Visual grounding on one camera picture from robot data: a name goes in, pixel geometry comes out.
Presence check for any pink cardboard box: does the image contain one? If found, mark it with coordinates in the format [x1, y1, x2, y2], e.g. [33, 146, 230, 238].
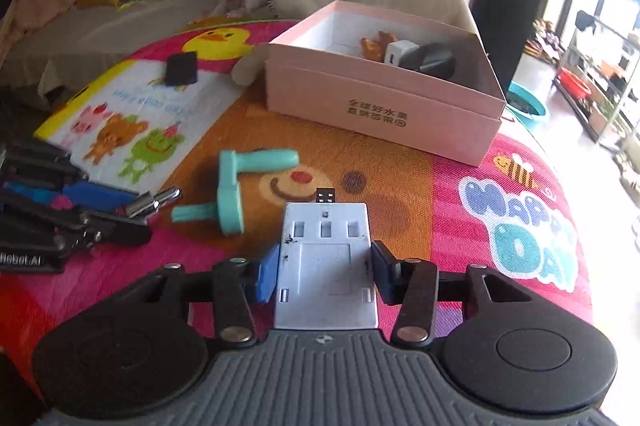
[266, 1, 506, 166]

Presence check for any red plastic basin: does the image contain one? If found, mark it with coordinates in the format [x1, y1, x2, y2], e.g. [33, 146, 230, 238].
[559, 68, 591, 100]

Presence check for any teal plastic crank handle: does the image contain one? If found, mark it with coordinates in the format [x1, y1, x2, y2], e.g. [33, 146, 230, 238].
[171, 149, 299, 236]

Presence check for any colourful cartoon play mat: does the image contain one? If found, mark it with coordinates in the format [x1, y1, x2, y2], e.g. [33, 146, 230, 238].
[0, 16, 594, 387]

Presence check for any metal balcony shelf rack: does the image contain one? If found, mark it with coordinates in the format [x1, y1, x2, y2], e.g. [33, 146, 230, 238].
[554, 10, 639, 150]

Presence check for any white charger box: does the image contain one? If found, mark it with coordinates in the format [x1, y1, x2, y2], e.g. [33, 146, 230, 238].
[383, 39, 420, 66]

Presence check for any white cream tube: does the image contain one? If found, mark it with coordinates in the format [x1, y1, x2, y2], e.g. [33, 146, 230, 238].
[231, 44, 269, 87]

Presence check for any black wallet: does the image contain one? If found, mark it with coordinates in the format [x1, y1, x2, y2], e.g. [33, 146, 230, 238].
[164, 51, 198, 87]

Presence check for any black usb dongle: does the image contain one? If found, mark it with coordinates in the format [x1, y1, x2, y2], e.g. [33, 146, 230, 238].
[316, 188, 336, 204]

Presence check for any pink cloth on sofa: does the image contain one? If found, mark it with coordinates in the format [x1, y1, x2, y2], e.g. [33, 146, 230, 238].
[1, 0, 76, 62]

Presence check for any brown bear figurine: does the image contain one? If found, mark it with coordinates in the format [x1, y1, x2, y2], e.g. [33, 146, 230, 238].
[360, 30, 398, 63]

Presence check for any teal plastic basin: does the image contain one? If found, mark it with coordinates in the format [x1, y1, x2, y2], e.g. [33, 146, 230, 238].
[506, 82, 548, 131]

